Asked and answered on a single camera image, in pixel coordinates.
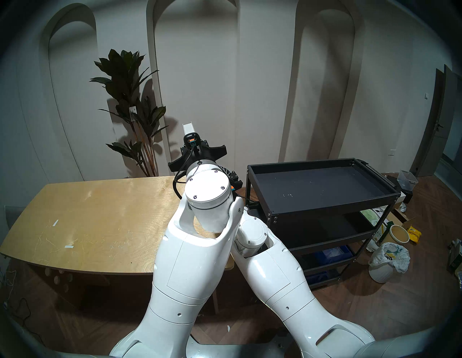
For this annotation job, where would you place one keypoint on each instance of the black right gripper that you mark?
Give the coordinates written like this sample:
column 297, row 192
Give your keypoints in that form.
column 235, row 180

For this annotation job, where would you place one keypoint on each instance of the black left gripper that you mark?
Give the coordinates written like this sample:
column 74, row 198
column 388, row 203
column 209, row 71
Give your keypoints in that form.
column 202, row 153

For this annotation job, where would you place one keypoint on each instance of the white hardcover book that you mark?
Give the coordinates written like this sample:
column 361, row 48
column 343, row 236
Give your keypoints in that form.
column 188, row 128

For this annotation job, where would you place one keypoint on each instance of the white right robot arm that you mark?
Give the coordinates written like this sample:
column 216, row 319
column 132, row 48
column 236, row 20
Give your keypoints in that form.
column 281, row 281

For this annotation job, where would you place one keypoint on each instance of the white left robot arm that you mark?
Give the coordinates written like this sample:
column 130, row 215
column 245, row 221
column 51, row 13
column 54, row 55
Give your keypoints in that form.
column 191, row 270

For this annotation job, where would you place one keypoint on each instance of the black three-tier utility cart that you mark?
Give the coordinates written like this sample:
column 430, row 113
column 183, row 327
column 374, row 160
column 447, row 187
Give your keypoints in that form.
column 325, row 184

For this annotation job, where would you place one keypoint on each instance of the white plant tag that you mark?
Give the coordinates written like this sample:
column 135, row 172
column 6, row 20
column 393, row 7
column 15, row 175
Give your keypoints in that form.
column 133, row 112

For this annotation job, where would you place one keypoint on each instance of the tall green potted plant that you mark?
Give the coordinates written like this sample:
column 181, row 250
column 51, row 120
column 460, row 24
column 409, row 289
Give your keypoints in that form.
column 124, row 72

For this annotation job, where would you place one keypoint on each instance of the wooden table leg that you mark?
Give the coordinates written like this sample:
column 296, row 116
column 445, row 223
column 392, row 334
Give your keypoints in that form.
column 216, row 303

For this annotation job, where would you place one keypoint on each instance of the blue storage box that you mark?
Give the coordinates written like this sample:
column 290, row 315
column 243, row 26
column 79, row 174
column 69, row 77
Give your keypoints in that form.
column 332, row 254

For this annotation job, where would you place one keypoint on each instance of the flat blue bin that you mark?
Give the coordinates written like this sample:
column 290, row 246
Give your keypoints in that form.
column 321, row 278

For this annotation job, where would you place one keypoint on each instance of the white green printed bag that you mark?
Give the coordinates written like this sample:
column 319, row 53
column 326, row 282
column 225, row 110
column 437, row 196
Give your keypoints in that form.
column 371, row 216

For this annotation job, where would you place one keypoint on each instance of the white box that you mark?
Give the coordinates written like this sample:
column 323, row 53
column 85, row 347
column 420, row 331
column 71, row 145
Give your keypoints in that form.
column 401, row 197

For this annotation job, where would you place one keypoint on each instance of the brown cardboard box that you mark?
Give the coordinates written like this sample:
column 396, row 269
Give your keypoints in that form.
column 400, row 216

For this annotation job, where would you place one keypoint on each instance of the clear plastic storage box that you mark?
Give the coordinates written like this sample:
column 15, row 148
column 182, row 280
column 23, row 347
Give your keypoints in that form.
column 408, row 180

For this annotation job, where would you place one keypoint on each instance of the round beige tub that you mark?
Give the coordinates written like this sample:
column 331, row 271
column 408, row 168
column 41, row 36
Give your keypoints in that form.
column 399, row 234

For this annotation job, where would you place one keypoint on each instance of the white bin with plastic bag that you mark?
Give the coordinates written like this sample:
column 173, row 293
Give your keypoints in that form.
column 382, row 272

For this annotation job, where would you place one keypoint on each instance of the yellow packet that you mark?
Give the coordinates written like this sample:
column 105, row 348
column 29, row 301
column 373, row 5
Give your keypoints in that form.
column 414, row 234

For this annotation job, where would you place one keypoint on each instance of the dark grey door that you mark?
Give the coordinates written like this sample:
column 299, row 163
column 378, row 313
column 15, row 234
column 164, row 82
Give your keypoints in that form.
column 435, row 144

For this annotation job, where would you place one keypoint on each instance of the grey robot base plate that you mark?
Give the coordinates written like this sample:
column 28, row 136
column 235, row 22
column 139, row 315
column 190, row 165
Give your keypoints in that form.
column 234, row 352

